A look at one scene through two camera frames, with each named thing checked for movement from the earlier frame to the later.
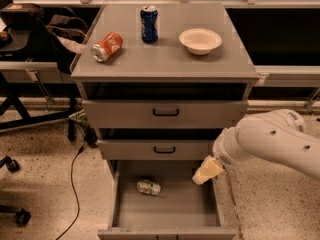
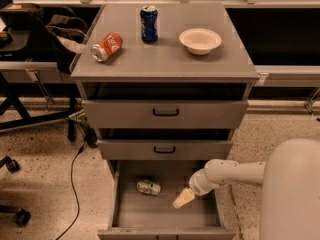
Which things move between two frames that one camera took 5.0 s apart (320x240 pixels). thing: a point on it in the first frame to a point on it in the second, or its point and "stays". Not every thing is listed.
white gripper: x=222 y=149 to x=197 y=184
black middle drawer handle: x=164 y=152 stays
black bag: x=44 y=43 stays
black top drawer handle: x=165 y=114 stays
